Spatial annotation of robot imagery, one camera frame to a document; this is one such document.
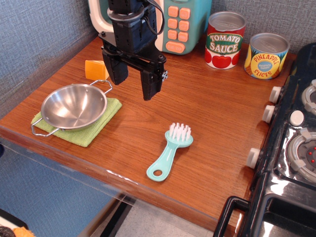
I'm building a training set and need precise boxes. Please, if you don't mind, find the teal dish brush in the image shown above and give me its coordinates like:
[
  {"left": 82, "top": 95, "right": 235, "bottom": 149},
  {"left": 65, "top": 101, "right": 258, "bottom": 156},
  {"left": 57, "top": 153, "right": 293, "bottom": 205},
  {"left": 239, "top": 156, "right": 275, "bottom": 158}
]
[{"left": 146, "top": 122, "right": 194, "bottom": 182}]

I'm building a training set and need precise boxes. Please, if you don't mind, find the pineapple slices can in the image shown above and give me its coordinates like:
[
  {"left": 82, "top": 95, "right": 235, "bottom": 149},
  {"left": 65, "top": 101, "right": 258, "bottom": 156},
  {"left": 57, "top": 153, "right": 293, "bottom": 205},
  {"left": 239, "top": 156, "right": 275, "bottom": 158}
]
[{"left": 244, "top": 33, "right": 290, "bottom": 80}]

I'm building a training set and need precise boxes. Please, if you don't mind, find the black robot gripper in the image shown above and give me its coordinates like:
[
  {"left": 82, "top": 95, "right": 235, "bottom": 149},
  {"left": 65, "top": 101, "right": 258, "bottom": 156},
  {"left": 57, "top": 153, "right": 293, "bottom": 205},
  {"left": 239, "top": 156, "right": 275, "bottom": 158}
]
[{"left": 99, "top": 5, "right": 166, "bottom": 101}]

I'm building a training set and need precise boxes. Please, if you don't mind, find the orange cheese wedge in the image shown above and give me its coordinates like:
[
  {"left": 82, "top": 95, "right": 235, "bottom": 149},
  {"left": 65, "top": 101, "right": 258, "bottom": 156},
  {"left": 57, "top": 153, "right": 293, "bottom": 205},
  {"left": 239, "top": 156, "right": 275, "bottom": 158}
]
[{"left": 85, "top": 60, "right": 109, "bottom": 80}]

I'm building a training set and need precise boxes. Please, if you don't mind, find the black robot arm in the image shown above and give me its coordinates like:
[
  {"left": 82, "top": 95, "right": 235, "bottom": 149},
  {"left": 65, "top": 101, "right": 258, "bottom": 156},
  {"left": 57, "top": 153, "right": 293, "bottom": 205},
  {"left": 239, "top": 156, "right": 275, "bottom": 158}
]
[{"left": 99, "top": 0, "right": 167, "bottom": 101}]

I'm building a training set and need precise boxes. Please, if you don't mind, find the tomato sauce can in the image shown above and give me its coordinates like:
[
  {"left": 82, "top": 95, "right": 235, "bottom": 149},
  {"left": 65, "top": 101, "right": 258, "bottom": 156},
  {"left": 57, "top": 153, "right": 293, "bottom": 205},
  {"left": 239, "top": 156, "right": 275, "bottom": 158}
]
[{"left": 204, "top": 11, "right": 246, "bottom": 70}]

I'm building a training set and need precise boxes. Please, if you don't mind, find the black toy stove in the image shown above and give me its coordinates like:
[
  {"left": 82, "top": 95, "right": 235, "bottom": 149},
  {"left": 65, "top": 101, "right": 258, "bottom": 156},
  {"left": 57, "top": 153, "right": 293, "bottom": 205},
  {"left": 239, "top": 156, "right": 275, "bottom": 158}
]
[{"left": 214, "top": 43, "right": 316, "bottom": 237}]

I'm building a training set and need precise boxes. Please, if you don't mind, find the black cable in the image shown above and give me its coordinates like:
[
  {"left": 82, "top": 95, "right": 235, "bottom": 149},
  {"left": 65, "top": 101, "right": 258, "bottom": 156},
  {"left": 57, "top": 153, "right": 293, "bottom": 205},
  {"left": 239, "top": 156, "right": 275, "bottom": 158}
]
[{"left": 142, "top": 0, "right": 165, "bottom": 36}]

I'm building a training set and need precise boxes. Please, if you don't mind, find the teal toy microwave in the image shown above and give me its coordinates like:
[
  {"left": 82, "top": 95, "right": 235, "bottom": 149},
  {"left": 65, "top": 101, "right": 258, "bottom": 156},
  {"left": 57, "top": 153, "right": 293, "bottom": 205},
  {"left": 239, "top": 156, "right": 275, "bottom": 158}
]
[{"left": 87, "top": 0, "right": 213, "bottom": 55}]

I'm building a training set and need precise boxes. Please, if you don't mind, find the stainless steel pan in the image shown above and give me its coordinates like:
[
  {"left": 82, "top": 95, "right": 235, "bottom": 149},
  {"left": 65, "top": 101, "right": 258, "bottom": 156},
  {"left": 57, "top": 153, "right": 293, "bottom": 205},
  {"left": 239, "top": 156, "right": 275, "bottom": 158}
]
[{"left": 31, "top": 79, "right": 113, "bottom": 137}]

